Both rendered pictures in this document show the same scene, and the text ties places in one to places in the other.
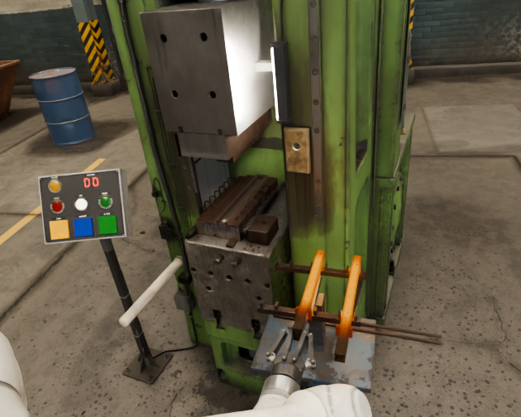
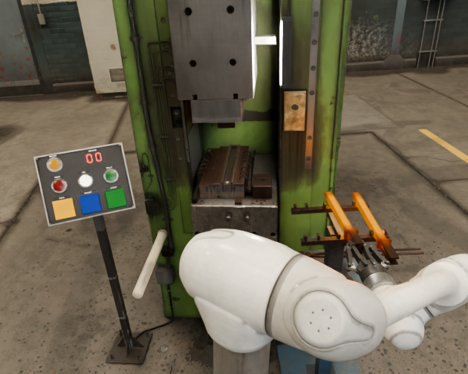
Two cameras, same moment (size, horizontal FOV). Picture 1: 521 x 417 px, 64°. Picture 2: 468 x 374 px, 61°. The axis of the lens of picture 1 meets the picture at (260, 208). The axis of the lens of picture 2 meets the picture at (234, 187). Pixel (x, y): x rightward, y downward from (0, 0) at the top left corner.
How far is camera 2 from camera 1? 0.66 m
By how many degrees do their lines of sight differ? 18
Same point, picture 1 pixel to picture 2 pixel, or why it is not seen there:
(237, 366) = not seen: hidden behind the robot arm
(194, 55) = (219, 27)
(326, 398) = (456, 263)
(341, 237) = (325, 185)
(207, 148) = (221, 113)
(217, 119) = (235, 84)
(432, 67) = not seen: hidden behind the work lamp
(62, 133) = not seen: outside the picture
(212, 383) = (202, 348)
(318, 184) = (310, 140)
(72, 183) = (73, 160)
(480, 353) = (407, 276)
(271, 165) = (240, 136)
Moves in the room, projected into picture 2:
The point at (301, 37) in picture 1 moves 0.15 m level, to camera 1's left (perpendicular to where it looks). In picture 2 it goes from (304, 12) to (269, 16)
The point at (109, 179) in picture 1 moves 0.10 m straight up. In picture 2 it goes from (112, 153) to (108, 130)
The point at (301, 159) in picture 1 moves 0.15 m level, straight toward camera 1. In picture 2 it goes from (298, 118) to (313, 130)
